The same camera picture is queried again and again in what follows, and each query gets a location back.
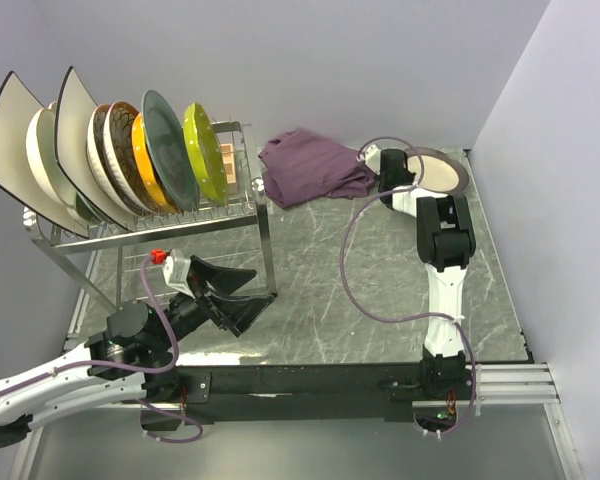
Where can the white round plate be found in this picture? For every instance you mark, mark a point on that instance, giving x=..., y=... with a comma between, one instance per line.
x=41, y=156

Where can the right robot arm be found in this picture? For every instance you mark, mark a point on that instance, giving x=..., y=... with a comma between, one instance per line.
x=445, y=242

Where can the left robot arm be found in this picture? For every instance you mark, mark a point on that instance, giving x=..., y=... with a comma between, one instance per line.
x=134, y=358

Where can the orange dotted plate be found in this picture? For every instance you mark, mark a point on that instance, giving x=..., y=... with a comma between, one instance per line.
x=148, y=176

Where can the large square plate, far left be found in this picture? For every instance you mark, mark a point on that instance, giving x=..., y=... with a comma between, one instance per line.
x=18, y=105

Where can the black base beam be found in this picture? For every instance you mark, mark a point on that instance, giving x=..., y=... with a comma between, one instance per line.
x=387, y=391

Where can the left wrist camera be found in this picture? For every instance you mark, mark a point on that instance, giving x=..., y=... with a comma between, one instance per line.
x=175, y=272

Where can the purple cloth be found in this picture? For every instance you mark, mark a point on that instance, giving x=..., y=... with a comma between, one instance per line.
x=301, y=165

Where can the steel dish rack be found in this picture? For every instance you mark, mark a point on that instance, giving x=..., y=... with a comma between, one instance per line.
x=244, y=209

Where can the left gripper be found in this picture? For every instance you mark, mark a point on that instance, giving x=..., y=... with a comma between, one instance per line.
x=236, y=314

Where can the brown scale-pattern plate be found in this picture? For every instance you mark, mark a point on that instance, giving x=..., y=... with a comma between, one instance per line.
x=120, y=158

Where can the purple-rimmed beige plate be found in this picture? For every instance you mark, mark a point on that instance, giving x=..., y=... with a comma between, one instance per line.
x=436, y=171

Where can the white ribbed brown bowl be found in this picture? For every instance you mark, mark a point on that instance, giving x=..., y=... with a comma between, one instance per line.
x=98, y=164

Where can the lime green dotted plate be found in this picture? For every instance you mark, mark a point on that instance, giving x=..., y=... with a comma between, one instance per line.
x=204, y=153

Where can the aluminium rail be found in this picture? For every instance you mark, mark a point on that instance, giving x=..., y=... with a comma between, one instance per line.
x=515, y=384

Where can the wooden cutlery box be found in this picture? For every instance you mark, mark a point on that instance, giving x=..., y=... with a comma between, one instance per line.
x=229, y=162

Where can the dark green round plate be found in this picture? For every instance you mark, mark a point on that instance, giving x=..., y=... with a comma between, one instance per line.
x=166, y=145

